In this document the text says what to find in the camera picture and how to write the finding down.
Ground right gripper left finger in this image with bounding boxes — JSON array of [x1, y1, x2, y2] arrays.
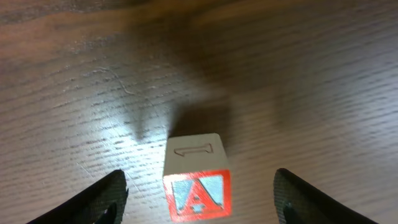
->
[[29, 169, 129, 224]]

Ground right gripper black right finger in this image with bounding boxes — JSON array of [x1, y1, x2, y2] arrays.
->
[[273, 168, 377, 224]]

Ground red letter A block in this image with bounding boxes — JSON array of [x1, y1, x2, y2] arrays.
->
[[161, 133, 233, 223]]

